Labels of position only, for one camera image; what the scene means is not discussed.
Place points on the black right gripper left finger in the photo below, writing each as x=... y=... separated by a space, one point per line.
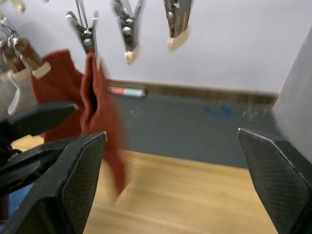
x=73 y=185

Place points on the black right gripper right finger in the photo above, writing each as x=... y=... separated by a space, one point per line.
x=275 y=175

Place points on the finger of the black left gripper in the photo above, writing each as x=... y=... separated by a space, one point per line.
x=31 y=163
x=39 y=118

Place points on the red knitted sock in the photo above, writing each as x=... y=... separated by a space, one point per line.
x=102 y=114

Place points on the metal clothes clip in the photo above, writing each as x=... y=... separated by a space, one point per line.
x=179 y=22
x=86 y=39
x=13 y=65
x=129 y=31
x=31 y=58

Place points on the grey knitted sock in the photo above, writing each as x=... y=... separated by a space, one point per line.
x=7 y=97

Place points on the grey partition panel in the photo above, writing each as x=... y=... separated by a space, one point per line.
x=296 y=97

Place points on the pink and blue tube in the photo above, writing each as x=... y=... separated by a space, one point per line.
x=126 y=92

